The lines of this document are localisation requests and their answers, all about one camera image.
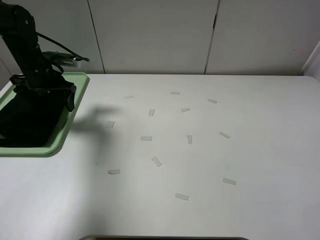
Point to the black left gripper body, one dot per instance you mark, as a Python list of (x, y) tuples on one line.
[(44, 83)]

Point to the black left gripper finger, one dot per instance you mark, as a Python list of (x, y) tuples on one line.
[(70, 100)]

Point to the black short sleeve t-shirt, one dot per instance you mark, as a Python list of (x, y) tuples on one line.
[(28, 121)]

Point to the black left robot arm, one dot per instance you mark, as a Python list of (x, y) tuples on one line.
[(18, 31)]

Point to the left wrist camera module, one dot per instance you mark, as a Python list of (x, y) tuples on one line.
[(63, 59)]

